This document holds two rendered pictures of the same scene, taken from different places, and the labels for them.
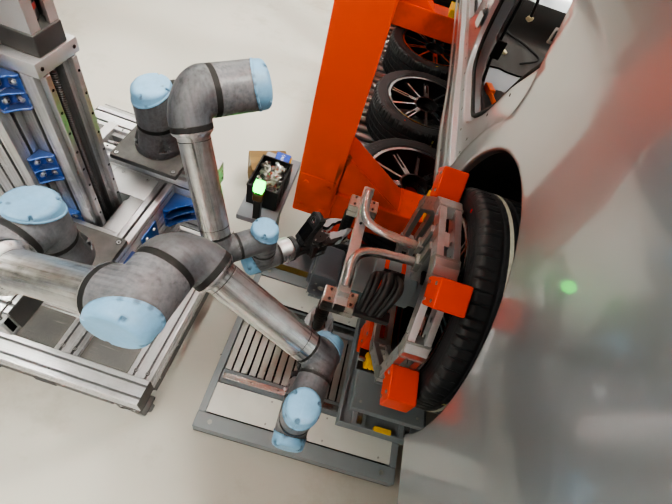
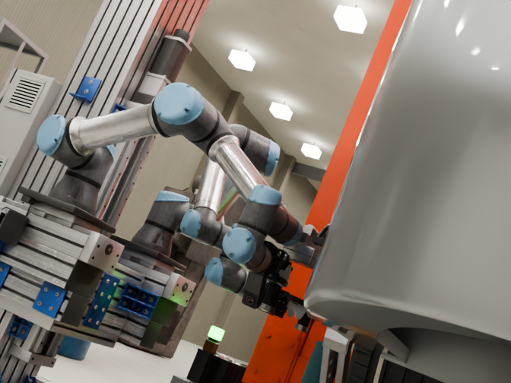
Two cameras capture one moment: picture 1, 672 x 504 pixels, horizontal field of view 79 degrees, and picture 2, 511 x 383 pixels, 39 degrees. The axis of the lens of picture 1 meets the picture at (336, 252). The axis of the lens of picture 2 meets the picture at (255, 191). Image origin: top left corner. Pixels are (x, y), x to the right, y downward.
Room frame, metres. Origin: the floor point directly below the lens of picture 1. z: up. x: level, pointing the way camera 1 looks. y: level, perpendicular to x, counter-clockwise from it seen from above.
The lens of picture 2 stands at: (-1.25, -0.87, 0.66)
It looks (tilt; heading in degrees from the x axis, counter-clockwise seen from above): 11 degrees up; 30
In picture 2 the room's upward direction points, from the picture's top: 23 degrees clockwise
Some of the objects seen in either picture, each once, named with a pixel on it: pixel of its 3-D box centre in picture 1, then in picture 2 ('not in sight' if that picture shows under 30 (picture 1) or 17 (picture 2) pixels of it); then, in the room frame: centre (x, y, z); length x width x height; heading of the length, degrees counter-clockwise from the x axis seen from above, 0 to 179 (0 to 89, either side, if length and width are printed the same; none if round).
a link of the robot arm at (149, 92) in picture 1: (155, 101); (169, 210); (0.92, 0.68, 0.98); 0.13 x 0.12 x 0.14; 137
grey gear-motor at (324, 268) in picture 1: (351, 287); not in sight; (1.02, -0.13, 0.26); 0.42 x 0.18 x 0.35; 94
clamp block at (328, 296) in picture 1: (339, 301); (299, 253); (0.53, -0.05, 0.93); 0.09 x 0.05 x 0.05; 94
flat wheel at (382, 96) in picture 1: (420, 117); not in sight; (2.31, -0.19, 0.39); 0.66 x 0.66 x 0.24
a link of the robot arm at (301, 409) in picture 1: (303, 404); (263, 212); (0.25, -0.05, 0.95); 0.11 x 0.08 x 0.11; 176
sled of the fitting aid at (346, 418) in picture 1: (387, 376); not in sight; (0.73, -0.41, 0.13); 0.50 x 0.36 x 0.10; 4
